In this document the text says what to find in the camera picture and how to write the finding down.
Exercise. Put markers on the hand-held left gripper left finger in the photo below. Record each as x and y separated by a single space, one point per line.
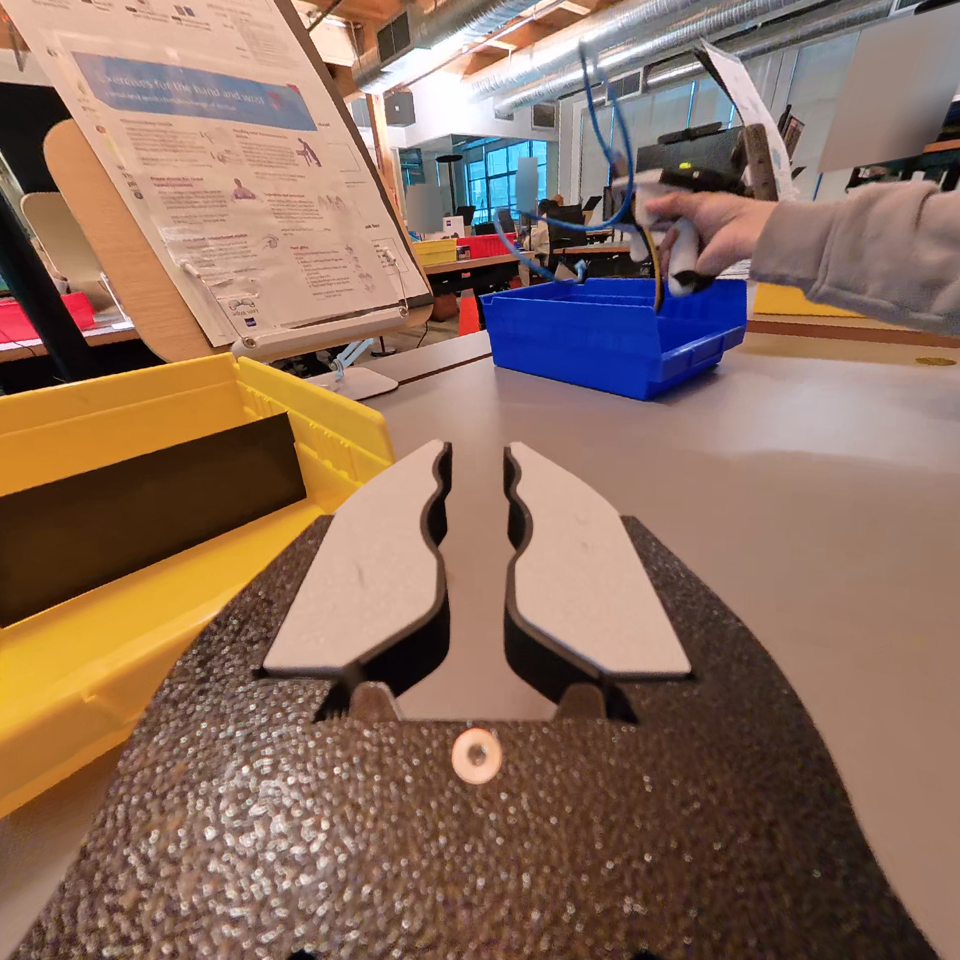
375 570

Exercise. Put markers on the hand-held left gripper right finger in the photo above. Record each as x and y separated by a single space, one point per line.
585 585

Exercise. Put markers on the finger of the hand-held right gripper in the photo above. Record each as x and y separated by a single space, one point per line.
643 225

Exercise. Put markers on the blue plastic bin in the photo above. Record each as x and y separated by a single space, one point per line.
600 345

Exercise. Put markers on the person's right forearm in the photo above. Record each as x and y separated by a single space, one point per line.
862 247

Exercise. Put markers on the grey desk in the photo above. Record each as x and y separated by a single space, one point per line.
750 487

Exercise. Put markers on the person's right hand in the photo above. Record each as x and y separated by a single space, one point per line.
731 225

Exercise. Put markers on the red bin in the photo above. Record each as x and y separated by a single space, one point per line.
487 246

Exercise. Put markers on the yellow sheet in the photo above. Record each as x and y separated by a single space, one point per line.
787 301

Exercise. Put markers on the white stand base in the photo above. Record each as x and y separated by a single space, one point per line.
360 384

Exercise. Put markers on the orange traffic cone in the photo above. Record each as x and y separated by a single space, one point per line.
469 311

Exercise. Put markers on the small yellow bin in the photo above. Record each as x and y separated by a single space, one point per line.
435 253

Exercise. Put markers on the black bin divider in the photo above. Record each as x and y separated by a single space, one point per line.
150 510

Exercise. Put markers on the yellow plastic bin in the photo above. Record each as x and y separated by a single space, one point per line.
150 675

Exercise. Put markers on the round gold sticker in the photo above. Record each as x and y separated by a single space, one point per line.
935 361

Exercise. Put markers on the wooden document board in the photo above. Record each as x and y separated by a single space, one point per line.
135 285

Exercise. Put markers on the printed paper sheet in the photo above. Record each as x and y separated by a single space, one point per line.
225 187

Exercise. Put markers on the black pole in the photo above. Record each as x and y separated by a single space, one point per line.
37 300

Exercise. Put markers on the silver ventilation duct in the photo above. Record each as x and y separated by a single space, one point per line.
600 45

